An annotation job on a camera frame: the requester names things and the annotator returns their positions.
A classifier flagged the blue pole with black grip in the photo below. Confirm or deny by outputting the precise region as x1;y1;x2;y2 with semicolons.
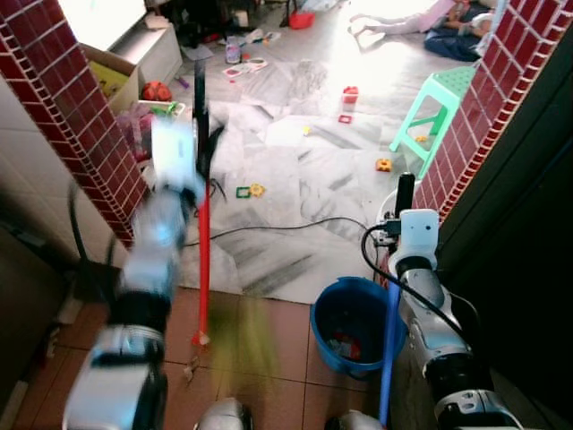
378;173;416;427

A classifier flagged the red-handled broom with yellow bristles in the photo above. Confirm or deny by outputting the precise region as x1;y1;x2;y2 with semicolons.
186;61;283;382

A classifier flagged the white round container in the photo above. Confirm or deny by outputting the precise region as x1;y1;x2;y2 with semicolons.
378;190;399;220

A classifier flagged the white plastic tray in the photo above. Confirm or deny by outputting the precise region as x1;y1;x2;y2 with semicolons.
143;100;187;119

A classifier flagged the red ball toy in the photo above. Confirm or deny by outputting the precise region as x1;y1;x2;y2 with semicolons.
141;81;173;102

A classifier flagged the white and red flat toy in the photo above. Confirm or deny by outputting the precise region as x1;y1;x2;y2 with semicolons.
222;58;269;82

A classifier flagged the pink plastic toy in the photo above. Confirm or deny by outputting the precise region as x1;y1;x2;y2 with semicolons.
116;103;158;164

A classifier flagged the blue plastic bucket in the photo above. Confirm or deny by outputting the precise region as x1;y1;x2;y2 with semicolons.
310;276;409;378

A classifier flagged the white low cabinet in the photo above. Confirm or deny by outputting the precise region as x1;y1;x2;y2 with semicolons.
107;13;184;86

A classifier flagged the red and white rubbish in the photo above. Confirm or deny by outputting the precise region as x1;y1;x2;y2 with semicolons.
327;333;363;361

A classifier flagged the brown cardboard box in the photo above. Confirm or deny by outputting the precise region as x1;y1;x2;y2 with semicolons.
81;45;142;113

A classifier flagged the dark cluttered table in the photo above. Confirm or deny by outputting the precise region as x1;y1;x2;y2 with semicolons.
161;0;296;41

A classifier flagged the red plastic bowl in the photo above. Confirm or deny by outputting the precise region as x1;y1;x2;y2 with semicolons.
288;11;316;30

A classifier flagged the green plastic stool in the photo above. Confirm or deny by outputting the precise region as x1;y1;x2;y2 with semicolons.
389;64;480;178

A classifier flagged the silver right robot leg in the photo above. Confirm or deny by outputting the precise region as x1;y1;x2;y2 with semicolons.
324;410;386;430

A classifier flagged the silver robot leg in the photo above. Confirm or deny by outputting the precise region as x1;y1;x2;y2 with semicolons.
324;410;386;430
195;399;253;430

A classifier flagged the dark blue garment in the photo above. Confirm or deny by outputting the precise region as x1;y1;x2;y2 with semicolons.
423;25;495;64

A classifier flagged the person in pink trousers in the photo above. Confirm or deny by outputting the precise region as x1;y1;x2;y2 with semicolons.
349;0;498;37

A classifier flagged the silver left robot leg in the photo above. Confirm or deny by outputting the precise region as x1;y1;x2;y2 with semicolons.
195;399;253;430

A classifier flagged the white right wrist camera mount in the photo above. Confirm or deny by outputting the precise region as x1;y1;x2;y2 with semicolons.
398;209;440;261

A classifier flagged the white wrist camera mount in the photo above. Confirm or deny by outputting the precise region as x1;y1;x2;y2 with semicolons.
398;209;440;261
150;115;201;194

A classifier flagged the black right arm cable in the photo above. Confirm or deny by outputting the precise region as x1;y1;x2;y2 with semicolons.
361;222;484;359

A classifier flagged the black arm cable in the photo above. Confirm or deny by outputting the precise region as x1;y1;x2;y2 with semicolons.
361;222;484;359
69;184;90;270

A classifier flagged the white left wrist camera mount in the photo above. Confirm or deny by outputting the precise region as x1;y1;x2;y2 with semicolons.
150;115;201;194

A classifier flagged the looped black cable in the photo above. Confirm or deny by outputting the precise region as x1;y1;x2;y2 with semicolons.
208;177;229;203

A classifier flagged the long black floor cable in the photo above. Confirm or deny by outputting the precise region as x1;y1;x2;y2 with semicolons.
184;215;370;247

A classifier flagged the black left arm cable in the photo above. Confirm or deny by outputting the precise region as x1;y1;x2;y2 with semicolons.
69;184;90;270

